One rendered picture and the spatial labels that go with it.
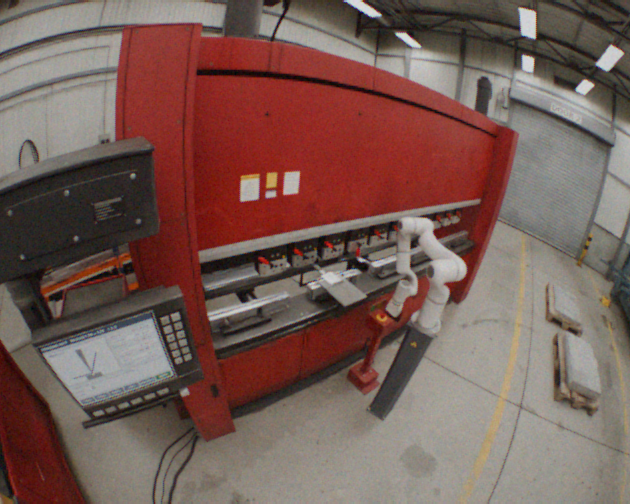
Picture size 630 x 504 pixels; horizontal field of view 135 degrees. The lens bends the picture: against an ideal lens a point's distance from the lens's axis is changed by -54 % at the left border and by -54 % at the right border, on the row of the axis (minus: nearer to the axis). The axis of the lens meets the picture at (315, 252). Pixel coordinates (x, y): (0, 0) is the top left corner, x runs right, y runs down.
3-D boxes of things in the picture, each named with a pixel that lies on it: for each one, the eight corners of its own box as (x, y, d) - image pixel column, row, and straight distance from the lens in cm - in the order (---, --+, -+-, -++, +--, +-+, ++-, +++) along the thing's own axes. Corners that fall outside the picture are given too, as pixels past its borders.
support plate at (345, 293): (344, 307, 163) (344, 305, 162) (318, 283, 178) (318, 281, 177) (366, 297, 174) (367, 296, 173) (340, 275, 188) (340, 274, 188)
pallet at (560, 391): (592, 416, 404) (599, 409, 397) (553, 400, 358) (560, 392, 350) (586, 356, 484) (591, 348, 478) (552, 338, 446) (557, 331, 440)
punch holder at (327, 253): (322, 260, 166) (326, 235, 158) (314, 254, 171) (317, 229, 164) (342, 255, 175) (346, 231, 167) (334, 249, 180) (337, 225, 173)
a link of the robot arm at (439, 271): (450, 303, 158) (466, 266, 147) (424, 307, 147) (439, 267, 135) (439, 290, 165) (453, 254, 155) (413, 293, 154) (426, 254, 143)
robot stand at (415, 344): (394, 406, 247) (443, 321, 175) (383, 421, 237) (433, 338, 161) (377, 396, 248) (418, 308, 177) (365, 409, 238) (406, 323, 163)
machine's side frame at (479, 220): (457, 305, 386) (514, 130, 330) (411, 273, 414) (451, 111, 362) (465, 299, 407) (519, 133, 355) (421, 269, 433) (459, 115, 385)
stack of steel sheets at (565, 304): (580, 326, 505) (581, 324, 503) (553, 311, 484) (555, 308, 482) (575, 299, 591) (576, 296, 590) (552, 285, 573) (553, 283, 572)
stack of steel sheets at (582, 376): (595, 401, 397) (601, 395, 392) (565, 388, 361) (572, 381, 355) (589, 351, 466) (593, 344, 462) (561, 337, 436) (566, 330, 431)
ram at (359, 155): (191, 265, 130) (185, 76, 111) (187, 257, 136) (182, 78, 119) (479, 203, 342) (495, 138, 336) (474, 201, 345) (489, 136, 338)
